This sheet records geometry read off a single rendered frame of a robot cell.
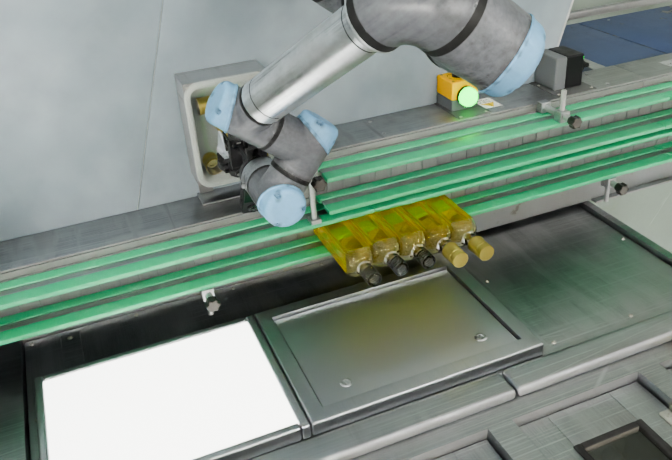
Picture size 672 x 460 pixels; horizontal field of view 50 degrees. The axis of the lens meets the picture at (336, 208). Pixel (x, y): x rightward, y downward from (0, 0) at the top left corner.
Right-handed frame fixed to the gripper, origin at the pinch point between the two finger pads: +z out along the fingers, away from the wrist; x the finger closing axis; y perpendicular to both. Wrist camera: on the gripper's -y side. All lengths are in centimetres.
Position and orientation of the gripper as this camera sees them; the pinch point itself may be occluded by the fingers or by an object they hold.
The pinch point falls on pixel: (232, 146)
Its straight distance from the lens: 153.0
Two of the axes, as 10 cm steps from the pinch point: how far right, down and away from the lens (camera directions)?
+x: -9.2, 2.3, -3.1
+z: -3.8, -4.3, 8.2
